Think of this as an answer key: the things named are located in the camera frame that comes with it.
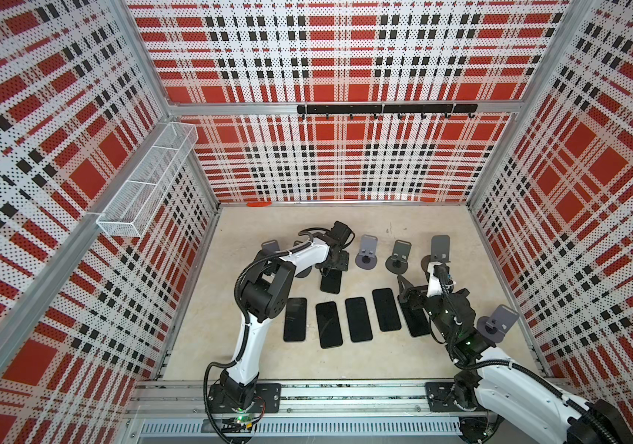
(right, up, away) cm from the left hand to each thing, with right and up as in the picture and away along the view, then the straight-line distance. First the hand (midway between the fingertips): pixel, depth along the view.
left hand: (335, 266), depth 101 cm
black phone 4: (+17, -13, -10) cm, 24 cm away
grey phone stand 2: (+23, +1, 0) cm, 23 cm away
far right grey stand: (+37, +5, -5) cm, 38 cm away
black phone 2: (-13, -16, -12) cm, 24 cm away
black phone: (-1, -5, -5) cm, 8 cm away
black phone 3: (+7, -16, -12) cm, 21 cm away
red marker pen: (-36, +26, +26) cm, 51 cm away
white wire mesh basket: (-69, +22, -8) cm, 72 cm away
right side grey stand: (+49, -15, -19) cm, 54 cm away
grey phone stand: (+12, +4, -1) cm, 12 cm away
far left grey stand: (-23, +8, -8) cm, 26 cm away
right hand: (+23, 0, -20) cm, 30 cm away
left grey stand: (-11, -3, -2) cm, 12 cm away
